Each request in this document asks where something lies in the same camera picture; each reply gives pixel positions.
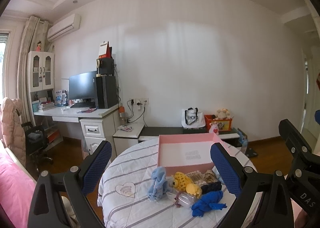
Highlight dark navy scrunchie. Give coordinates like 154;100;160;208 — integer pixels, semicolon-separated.
201;181;222;194

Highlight royal blue knitted cloth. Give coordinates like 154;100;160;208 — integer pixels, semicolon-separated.
191;190;227;217

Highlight clear pouch with strap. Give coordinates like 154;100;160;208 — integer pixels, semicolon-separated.
166;191;197;208

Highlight light blue fleece sock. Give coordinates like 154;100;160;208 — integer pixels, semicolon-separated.
148;166;172;201

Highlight pink bed cover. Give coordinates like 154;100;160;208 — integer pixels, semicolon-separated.
1;151;35;227

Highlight black office chair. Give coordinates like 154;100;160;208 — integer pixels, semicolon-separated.
21;121;53;172

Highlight beige leopard fuzzy cloth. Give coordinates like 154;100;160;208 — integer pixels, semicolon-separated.
186;169;219;186

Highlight white striped table cover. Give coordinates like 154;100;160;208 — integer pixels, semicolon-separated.
97;138;229;227

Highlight pink quilted jacket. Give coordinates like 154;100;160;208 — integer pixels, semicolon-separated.
1;97;26;167

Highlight red toy box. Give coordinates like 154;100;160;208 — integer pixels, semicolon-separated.
204;114;232;132

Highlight pink shallow box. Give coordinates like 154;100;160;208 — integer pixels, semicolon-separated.
157;133;231;176

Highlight beige plush toy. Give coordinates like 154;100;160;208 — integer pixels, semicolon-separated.
215;108;231;120

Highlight white desk with drawers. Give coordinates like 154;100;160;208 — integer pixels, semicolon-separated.
34;104;121;161

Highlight stack of books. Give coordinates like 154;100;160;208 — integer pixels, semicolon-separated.
38;101;55;111

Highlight small white side cabinet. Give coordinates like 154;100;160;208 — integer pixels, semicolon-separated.
113;123;144;155

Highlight white tote bag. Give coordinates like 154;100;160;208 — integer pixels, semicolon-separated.
181;107;206;128

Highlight black keyboard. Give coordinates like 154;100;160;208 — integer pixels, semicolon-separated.
71;101;96;108

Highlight low black white bench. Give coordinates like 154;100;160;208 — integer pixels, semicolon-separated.
138;127;242;147

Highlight black computer monitor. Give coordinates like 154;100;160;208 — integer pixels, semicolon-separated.
69;71;96;100

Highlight black computer tower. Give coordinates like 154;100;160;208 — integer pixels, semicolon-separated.
94;75;118;109

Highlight white glass door cabinet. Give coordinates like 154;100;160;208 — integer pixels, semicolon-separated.
27;51;54;93

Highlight black speaker box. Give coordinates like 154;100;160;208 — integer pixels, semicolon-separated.
97;58;115;76

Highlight pink doll figure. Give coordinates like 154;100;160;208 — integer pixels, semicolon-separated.
36;41;42;52

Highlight red white calendar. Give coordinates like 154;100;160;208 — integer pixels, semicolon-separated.
98;41;112;59

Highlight beige curtain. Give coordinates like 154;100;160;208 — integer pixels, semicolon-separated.
17;16;49;123

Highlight white air conditioner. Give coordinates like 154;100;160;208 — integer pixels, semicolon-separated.
47;14;81;42

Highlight white wall outlets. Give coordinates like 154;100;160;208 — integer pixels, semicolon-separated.
129;98;149;106

